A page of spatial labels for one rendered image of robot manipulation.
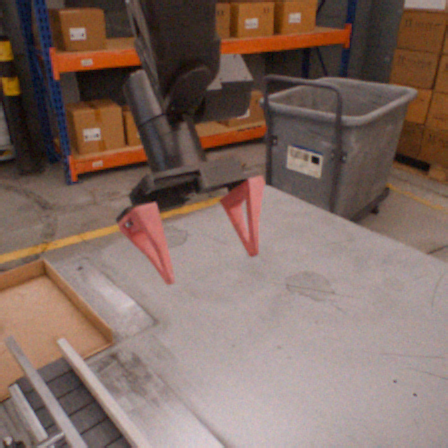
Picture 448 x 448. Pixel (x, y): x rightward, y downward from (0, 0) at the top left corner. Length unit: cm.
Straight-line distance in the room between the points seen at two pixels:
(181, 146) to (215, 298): 57
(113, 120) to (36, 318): 287
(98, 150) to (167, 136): 332
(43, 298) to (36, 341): 13
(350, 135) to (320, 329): 162
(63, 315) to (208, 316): 28
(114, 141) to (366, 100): 187
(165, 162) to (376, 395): 54
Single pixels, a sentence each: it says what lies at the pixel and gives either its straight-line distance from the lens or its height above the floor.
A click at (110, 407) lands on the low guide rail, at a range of 68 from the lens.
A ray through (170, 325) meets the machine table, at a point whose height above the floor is 83.
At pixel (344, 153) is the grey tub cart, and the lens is 245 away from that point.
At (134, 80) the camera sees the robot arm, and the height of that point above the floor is 133.
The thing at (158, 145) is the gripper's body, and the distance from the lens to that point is 46.
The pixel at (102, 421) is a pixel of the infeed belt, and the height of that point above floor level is 88.
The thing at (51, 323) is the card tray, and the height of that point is 83.
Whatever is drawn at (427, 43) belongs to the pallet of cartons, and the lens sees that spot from 381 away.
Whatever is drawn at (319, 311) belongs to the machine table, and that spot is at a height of 83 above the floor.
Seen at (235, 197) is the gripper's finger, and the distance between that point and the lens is 49.
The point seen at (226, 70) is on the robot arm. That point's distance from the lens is 50.
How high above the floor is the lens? 143
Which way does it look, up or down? 30 degrees down
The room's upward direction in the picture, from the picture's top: straight up
